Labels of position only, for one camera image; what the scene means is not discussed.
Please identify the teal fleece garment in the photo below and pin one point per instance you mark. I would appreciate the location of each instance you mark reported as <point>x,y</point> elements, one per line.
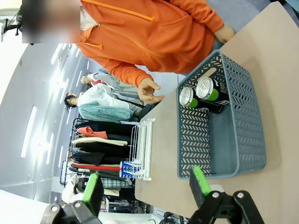
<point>105,113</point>

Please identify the coral hanging garment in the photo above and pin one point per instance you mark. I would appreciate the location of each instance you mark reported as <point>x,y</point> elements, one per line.
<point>92,132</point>

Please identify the person's left forearm orange sleeve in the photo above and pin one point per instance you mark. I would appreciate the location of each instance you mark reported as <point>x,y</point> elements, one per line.
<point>205,16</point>

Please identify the person's right hand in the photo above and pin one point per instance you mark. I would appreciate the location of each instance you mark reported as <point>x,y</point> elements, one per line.
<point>148,92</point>

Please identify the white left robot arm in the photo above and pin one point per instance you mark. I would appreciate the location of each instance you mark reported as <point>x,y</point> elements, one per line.
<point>18,210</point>

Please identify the red hanging garment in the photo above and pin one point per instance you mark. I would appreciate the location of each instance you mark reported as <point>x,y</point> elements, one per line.
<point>95,167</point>

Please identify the dark cans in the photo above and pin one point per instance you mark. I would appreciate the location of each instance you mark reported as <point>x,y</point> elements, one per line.
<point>194,101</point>

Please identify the cream folded hanging garment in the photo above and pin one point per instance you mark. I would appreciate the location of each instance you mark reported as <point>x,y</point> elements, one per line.
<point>98,141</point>

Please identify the mannequin in white red top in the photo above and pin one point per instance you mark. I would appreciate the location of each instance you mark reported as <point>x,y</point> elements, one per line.
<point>100,78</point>

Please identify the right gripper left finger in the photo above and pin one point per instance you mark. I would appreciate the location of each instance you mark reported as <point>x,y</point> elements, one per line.
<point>92,189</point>

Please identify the plaid hanging garment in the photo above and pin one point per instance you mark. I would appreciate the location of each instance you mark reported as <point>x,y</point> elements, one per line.
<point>114,183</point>

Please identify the ceiling light strip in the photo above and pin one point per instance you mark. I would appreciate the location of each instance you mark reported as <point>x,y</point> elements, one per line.
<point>28,131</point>
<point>49,148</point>

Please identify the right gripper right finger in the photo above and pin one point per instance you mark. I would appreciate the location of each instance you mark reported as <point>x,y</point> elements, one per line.
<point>201,184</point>

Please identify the person's right forearm orange sleeve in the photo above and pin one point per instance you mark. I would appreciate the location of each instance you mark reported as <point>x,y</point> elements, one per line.
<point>126,72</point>

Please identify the black green soda can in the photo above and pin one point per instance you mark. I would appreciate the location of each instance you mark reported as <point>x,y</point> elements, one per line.
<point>210,89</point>

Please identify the blue Pocari Sweat can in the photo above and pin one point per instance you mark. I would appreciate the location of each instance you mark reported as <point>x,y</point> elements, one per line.
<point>129,165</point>
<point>128,174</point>

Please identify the person in orange hoodie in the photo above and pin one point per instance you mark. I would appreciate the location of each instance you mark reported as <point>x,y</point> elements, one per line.
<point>151,35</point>

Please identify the person's left hand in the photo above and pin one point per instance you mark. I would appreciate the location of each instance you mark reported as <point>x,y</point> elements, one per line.
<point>225,33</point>

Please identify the black overhead camera rig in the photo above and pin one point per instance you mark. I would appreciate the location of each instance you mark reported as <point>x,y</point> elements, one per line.
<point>12,24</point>

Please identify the black rack with dark clothes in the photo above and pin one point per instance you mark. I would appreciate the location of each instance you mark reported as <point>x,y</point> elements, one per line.
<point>93,155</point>

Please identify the grey plastic lattice basket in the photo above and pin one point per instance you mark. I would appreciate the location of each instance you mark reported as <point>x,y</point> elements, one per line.
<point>245,116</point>

